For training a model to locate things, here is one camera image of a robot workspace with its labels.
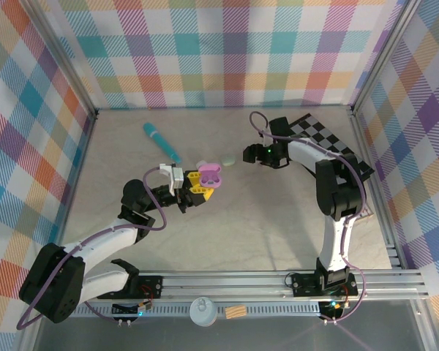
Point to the teal pen-shaped device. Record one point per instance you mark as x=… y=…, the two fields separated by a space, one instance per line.
x=161 y=143

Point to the white round can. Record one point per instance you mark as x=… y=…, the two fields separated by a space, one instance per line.
x=203 y=312

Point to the aluminium corner post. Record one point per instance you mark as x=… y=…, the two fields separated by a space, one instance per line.
x=384 y=55
x=63 y=60

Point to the black grey chessboard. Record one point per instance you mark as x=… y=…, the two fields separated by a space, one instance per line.
x=325 y=133

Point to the long aluminium mounting rail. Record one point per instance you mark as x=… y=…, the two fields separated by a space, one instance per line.
x=223 y=287

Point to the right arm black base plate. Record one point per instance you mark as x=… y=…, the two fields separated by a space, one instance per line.
x=303 y=285

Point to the purple earbud charging case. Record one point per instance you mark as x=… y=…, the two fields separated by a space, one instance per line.
x=209 y=169

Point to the orange striped tag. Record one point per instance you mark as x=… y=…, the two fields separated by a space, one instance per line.
x=235 y=311

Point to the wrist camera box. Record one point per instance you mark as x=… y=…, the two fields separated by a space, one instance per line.
x=266 y=137
x=177 y=179

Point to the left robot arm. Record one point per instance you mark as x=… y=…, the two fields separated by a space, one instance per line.
x=102 y=241

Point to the mint earbud charging case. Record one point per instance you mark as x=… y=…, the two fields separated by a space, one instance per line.
x=228 y=160

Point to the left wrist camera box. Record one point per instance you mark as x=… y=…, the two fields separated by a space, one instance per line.
x=177 y=179

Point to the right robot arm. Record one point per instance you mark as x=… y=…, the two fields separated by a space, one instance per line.
x=336 y=190

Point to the small LED controller board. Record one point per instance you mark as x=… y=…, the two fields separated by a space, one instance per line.
x=334 y=306
x=143 y=308

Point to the playing card box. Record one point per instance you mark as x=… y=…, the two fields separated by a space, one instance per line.
x=367 y=214

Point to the aluminium side rail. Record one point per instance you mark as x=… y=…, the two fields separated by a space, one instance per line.
x=77 y=175
x=379 y=190

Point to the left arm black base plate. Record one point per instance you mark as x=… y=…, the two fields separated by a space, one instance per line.
x=150 y=288

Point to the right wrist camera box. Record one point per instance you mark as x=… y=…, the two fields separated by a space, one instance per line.
x=266 y=137

